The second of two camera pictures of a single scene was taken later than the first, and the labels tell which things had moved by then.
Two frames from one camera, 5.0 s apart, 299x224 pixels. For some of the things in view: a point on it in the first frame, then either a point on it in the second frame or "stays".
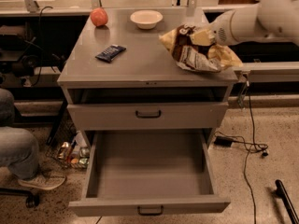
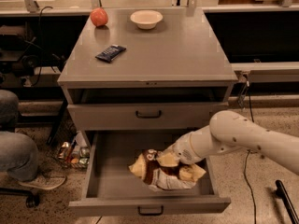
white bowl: x=146 y=20 stays
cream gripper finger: x=226 y=56 → x=191 y=173
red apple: x=99 y=17 stays
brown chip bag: x=206 y=58 → x=177 y=177
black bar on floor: x=282 y=193 stays
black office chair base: x=33 y=197 stays
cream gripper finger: x=203 y=38 → x=167 y=160
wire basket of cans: x=75 y=152 stays
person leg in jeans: x=19 y=148 stays
